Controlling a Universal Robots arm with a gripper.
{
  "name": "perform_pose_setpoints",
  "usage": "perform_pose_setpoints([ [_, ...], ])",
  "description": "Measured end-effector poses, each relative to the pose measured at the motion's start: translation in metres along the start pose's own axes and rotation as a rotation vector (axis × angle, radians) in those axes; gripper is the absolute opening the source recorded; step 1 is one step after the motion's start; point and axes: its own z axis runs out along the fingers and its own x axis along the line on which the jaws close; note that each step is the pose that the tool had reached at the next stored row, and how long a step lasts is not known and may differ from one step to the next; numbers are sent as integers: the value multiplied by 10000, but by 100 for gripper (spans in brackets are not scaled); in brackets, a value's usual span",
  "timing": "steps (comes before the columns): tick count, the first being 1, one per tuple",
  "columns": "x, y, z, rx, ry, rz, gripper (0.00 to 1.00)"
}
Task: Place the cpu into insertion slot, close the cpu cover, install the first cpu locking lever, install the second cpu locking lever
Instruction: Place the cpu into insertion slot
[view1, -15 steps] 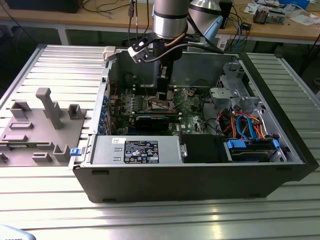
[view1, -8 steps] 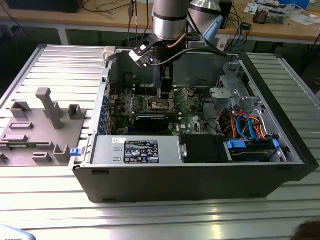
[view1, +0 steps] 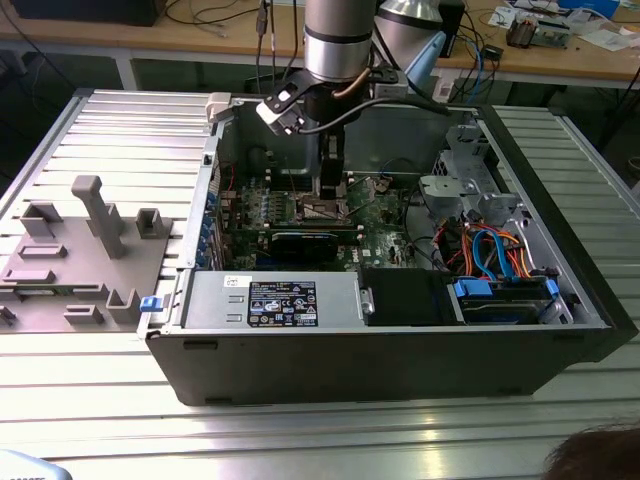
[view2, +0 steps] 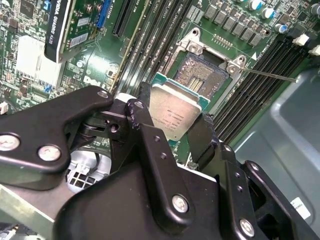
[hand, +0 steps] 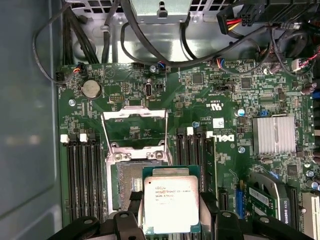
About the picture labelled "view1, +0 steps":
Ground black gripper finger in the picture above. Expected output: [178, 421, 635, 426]
[319, 148, 347, 202]

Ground metal socket cover frame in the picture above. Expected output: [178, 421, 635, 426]
[343, 172, 375, 214]

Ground CPU socket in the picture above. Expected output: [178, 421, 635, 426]
[293, 191, 352, 224]

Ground black drive bay cover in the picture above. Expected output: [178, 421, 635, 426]
[360, 268, 454, 327]

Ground black graphics card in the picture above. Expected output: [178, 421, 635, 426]
[269, 228, 341, 262]

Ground green motherboard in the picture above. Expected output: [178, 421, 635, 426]
[219, 172, 439, 275]

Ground silver metal disk bay cage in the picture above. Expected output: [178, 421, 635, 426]
[418, 123, 534, 237]

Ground black upright box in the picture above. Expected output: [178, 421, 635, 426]
[439, 0, 467, 59]

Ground grey power supply with label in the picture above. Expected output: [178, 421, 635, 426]
[182, 271, 364, 330]

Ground wooden desk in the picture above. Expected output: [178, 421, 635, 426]
[0, 0, 640, 94]

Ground white printed leaflet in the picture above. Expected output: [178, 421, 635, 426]
[487, 4, 521, 29]

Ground black and grey PC case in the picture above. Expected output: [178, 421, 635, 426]
[137, 96, 640, 408]

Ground small finned heat sink cooler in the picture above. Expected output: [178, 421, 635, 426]
[505, 13, 540, 50]

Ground hard disk in blue carrier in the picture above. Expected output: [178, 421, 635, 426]
[447, 278, 560, 326]

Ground grey electronic module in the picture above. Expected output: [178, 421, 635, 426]
[537, 17, 572, 50]

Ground black equipment box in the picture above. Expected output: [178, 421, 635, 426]
[9, 0, 164, 27]

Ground grey parts rack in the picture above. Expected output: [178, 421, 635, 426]
[0, 174, 174, 334]

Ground blue cardboard box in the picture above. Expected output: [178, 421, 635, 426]
[558, 0, 621, 16]

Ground white paper sheets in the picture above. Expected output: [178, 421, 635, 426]
[574, 27, 639, 51]

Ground person's brown-haired head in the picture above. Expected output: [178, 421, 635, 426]
[544, 422, 640, 480]

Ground pale grey device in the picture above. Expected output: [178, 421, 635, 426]
[0, 448, 69, 480]

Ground white wrist camera, black bracket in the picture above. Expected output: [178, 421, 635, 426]
[256, 82, 307, 136]

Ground grey wrist camera, black bracket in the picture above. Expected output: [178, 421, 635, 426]
[372, 67, 409, 97]

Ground thick black gripper cable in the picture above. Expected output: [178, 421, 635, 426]
[297, 94, 454, 136]

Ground orange power wire bundle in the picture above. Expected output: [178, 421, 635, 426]
[444, 224, 534, 281]

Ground blue flat data wire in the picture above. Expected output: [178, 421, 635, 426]
[471, 228, 519, 284]

